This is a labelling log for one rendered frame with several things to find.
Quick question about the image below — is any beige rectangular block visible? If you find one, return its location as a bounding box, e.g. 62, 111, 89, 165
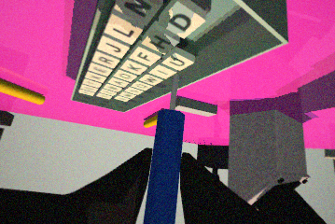
175, 97, 217, 117

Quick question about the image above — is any yellow cylinder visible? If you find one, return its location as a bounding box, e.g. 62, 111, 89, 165
0, 78, 46, 105
143, 115, 158, 128

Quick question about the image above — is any blue stylus with grey tip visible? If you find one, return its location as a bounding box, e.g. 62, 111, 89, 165
143, 75, 185, 224

